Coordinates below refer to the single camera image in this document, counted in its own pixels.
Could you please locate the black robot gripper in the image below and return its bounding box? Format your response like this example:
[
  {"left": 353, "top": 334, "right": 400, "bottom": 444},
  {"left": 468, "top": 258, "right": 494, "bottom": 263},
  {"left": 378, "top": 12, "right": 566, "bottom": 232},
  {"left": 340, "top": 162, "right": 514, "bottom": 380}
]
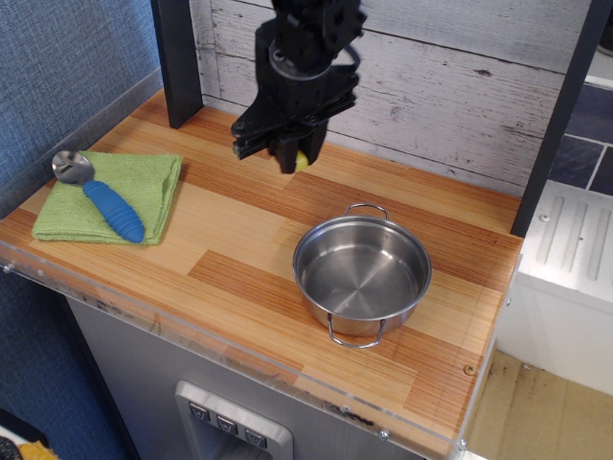
[{"left": 232, "top": 22, "right": 359, "bottom": 173}]

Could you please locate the yellow ridged stick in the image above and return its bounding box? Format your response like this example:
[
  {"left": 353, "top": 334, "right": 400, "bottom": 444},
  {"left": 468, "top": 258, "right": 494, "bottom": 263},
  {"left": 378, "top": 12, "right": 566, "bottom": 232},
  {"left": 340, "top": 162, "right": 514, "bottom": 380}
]
[{"left": 294, "top": 150, "right": 309, "bottom": 173}]

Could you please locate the stainless steel pot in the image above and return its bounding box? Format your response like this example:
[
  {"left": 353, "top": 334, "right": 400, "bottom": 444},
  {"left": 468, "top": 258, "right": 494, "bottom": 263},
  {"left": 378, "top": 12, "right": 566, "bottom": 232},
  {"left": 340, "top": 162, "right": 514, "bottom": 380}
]
[{"left": 292, "top": 203, "right": 433, "bottom": 350}]

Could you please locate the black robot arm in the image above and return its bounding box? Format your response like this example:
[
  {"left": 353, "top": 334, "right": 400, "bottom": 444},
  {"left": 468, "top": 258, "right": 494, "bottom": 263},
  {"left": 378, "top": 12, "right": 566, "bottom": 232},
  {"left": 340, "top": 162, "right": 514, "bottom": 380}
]
[{"left": 232, "top": 1, "right": 366, "bottom": 174}]

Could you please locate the green folded cloth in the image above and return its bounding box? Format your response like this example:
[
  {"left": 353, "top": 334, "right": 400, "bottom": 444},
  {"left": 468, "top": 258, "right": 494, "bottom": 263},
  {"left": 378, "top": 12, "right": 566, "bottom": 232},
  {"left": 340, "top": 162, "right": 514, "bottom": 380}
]
[{"left": 32, "top": 150, "right": 182, "bottom": 245}]

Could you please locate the clear acrylic edge guard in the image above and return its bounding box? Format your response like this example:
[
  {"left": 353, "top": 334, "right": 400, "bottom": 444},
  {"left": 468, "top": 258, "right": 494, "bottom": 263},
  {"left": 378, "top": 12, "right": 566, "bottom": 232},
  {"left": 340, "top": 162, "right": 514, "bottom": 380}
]
[{"left": 1, "top": 233, "right": 520, "bottom": 459}]

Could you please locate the silver toy fridge cabinet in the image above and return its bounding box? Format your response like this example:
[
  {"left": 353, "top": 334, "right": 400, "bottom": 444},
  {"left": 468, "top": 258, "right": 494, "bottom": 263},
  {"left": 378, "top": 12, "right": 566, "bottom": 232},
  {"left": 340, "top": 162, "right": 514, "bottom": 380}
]
[{"left": 63, "top": 292, "right": 432, "bottom": 460}]

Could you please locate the silver dispenser button panel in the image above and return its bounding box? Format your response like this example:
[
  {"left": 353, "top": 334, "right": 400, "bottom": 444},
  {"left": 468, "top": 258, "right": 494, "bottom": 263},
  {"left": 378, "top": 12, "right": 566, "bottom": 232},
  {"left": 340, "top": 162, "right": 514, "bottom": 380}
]
[{"left": 175, "top": 380, "right": 294, "bottom": 459}]

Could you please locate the white toy sink unit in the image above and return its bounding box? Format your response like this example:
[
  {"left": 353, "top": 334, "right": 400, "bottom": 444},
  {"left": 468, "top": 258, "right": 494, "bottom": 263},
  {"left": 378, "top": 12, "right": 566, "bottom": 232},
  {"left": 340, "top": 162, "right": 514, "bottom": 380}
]
[{"left": 496, "top": 181, "right": 612, "bottom": 394}]

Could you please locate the yellow black object corner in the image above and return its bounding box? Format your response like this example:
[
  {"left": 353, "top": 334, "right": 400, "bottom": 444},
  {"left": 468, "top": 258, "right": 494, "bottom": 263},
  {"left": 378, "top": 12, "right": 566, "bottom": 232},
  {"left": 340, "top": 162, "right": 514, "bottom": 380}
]
[{"left": 1, "top": 425, "right": 59, "bottom": 460}]

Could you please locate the black left frame post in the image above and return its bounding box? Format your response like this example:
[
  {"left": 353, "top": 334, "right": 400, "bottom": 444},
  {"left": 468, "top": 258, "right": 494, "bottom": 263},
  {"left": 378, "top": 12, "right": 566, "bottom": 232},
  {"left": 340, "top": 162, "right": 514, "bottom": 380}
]
[{"left": 150, "top": 0, "right": 203, "bottom": 128}]

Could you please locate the black frame post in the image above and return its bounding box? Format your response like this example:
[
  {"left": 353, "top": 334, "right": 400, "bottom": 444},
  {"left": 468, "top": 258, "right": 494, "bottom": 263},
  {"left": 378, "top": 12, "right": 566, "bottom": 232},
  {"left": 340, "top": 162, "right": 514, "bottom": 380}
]
[
  {"left": 150, "top": 0, "right": 203, "bottom": 128},
  {"left": 511, "top": 0, "right": 612, "bottom": 238}
]

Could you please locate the blue handled metal scoop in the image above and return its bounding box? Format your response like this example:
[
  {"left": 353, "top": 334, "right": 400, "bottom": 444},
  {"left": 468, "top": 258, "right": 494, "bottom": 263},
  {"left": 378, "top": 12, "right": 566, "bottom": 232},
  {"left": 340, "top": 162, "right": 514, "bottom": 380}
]
[{"left": 52, "top": 150, "right": 145, "bottom": 243}]

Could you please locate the black right frame post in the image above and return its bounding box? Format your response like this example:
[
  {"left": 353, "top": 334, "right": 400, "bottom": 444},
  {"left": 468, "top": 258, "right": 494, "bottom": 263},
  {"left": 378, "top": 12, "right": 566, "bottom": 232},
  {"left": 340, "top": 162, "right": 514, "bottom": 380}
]
[{"left": 511, "top": 0, "right": 612, "bottom": 238}]

